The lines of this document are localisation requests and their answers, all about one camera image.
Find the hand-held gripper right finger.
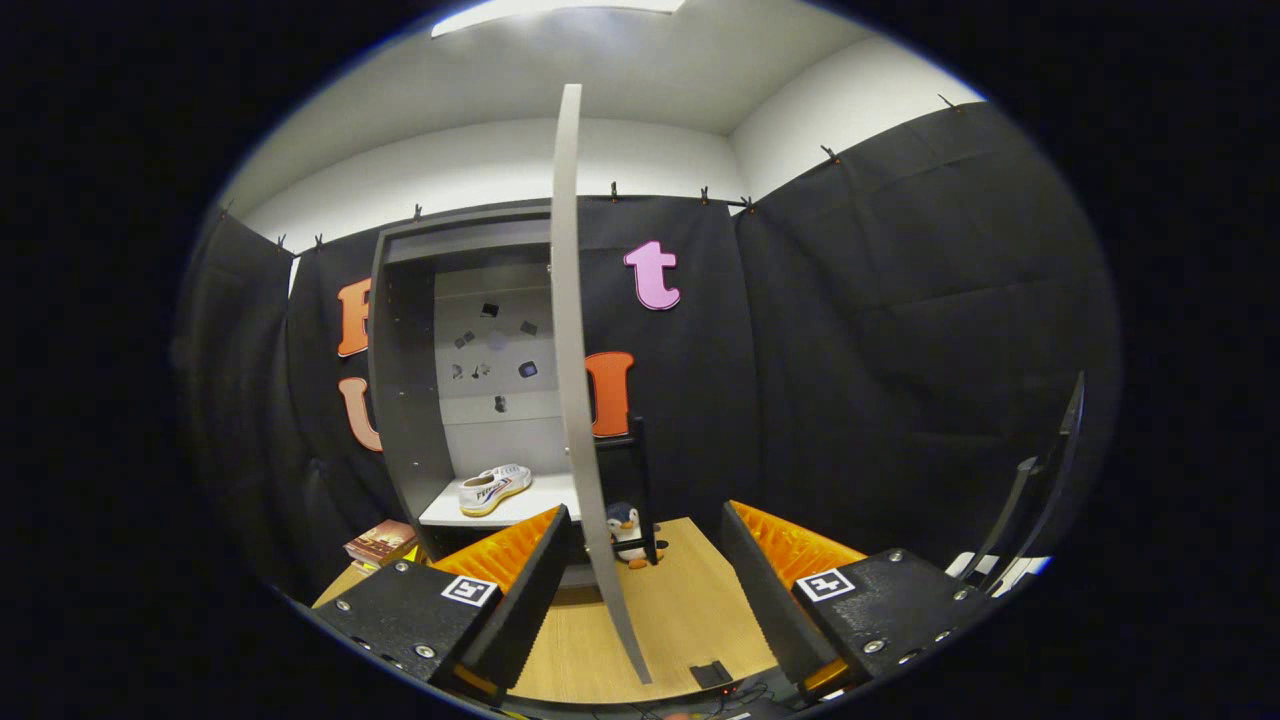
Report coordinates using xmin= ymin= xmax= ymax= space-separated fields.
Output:
xmin=722 ymin=500 xmax=1001 ymax=701

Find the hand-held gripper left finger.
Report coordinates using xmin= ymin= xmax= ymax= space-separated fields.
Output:
xmin=300 ymin=503 xmax=573 ymax=701

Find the white shoe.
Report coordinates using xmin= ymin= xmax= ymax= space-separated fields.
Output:
xmin=458 ymin=463 xmax=533 ymax=518

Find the black door handle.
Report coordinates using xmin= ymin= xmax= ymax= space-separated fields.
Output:
xmin=595 ymin=415 xmax=659 ymax=566

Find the grey shoe cabinet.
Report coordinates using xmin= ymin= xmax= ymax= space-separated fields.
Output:
xmin=368 ymin=203 xmax=601 ymax=591

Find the beige shoe cabinet door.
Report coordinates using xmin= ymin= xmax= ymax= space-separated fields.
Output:
xmin=550 ymin=84 xmax=653 ymax=685

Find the penguin plush toy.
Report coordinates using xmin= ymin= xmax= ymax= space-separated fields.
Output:
xmin=605 ymin=502 xmax=651 ymax=569

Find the brown book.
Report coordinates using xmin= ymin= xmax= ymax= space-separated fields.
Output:
xmin=344 ymin=520 xmax=419 ymax=566

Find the white flat object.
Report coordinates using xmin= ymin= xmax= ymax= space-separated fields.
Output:
xmin=945 ymin=552 xmax=1051 ymax=598

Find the black backdrop cloth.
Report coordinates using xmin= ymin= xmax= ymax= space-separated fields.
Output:
xmin=175 ymin=100 xmax=1121 ymax=601

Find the thin black stand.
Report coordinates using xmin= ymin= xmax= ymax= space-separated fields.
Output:
xmin=975 ymin=372 xmax=1086 ymax=591

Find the wide ceiling light panel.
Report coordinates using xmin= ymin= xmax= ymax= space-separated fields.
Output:
xmin=432 ymin=0 xmax=687 ymax=39

